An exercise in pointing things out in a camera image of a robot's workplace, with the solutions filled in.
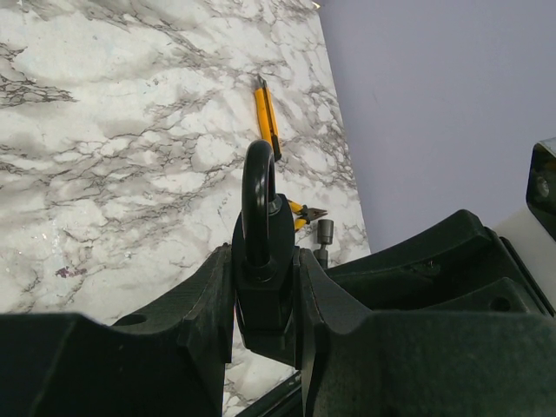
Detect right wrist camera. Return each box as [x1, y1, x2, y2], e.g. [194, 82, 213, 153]
[526, 138, 556, 240]

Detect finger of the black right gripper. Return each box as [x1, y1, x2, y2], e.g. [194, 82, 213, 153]
[326, 209, 500, 311]

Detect black T-handle socket wrench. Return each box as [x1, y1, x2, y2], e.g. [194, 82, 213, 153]
[314, 219, 334, 269]

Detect black Kaijing padlock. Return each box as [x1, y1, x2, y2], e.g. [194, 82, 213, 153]
[232, 140, 295, 366]

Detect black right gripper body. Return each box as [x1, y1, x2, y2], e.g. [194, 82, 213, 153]
[417, 237, 555, 317]

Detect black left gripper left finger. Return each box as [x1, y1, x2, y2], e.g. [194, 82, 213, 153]
[1, 246, 233, 416]

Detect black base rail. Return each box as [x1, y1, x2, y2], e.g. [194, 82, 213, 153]
[237, 372, 303, 417]

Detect yellow black pliers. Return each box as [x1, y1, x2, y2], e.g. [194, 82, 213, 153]
[288, 200, 328, 232]

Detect yellow utility knife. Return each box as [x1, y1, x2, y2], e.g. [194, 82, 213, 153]
[254, 75, 281, 162]

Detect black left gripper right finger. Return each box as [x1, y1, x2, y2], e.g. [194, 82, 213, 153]
[298, 250, 555, 416]

